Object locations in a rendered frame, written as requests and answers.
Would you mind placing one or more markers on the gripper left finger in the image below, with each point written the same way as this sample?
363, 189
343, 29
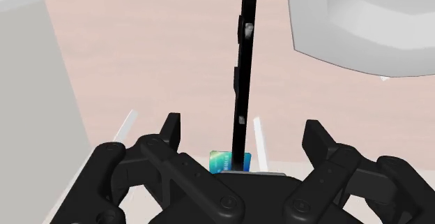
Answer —
190, 179

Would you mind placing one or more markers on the grey cabinet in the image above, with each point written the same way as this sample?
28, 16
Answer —
34, 114

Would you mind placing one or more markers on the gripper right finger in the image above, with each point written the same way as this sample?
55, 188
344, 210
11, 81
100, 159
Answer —
326, 179

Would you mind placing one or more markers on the black flat phone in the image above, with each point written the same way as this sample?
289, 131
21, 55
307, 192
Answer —
243, 80

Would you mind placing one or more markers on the blue green card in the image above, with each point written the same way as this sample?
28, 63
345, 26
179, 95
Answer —
221, 162

